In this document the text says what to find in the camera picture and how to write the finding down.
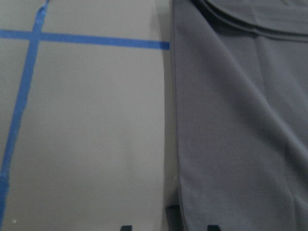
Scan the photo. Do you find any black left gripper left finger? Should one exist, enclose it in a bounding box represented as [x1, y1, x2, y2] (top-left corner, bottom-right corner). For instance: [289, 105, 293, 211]
[121, 225, 132, 231]

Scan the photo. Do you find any long blue tape strip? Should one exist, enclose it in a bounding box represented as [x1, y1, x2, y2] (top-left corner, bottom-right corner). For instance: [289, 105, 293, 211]
[0, 0, 49, 220]

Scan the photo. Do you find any brown t-shirt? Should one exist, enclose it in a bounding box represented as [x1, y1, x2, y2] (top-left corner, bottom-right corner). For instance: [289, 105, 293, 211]
[170, 0, 308, 231]

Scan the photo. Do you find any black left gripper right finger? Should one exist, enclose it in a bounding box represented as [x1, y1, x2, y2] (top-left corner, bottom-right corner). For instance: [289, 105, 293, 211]
[208, 225, 221, 231]

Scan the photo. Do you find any crossing blue tape strip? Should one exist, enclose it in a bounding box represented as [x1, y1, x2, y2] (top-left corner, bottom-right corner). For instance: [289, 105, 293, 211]
[0, 29, 170, 50]

